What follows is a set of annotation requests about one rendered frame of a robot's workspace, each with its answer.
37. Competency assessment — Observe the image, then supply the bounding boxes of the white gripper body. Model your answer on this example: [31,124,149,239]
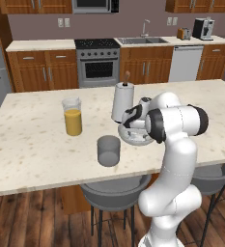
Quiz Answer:
[121,103,149,129]

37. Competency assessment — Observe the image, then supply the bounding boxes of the white ice bowl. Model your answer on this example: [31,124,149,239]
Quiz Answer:
[117,123,155,147]

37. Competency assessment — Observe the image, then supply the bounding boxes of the grey glass cup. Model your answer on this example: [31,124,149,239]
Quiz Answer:
[97,134,122,168]

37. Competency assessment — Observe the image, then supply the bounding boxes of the white paper towel roll holder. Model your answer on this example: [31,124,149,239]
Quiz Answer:
[110,70,135,124]

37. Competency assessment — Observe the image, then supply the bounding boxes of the wooden sink cupboards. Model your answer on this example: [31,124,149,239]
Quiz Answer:
[119,45,175,86]

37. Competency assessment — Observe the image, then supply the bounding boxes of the glass of orange juice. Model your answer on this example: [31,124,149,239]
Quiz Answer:
[61,96,83,137]

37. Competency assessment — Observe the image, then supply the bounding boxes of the steel oven with hob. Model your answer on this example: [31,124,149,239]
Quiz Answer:
[73,38,122,89]

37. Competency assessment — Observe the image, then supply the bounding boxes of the grey bar stool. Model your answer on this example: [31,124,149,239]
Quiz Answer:
[79,174,154,247]
[190,161,225,247]

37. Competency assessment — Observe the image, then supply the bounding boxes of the white dishwasher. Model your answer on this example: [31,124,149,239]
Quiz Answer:
[168,44,205,83]

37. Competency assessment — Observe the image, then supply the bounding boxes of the steel sink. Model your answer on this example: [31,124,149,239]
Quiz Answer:
[116,36,170,45]

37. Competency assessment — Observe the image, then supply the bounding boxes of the steel tap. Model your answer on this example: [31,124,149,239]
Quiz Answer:
[140,18,152,39]

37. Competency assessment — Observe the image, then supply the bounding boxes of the wooden base cupboard with drawer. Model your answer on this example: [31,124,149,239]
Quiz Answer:
[196,43,225,82]

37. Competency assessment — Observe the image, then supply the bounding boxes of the orange toaster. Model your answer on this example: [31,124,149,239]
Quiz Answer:
[177,27,192,41]

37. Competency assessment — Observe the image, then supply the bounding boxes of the wooden island base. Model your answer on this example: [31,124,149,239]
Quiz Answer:
[60,184,93,216]

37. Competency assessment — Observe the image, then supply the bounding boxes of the wooden base cupboards with drawers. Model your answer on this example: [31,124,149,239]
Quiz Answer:
[6,48,80,94]

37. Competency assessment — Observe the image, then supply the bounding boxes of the black and silver coffee machine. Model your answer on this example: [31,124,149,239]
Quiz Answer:
[191,16,215,41]

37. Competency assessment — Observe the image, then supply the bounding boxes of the steel microwave oven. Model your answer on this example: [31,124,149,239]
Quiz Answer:
[71,0,121,14]

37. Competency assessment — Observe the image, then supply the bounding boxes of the wooden wall cupboards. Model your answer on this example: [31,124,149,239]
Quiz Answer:
[0,0,73,15]
[164,0,225,14]

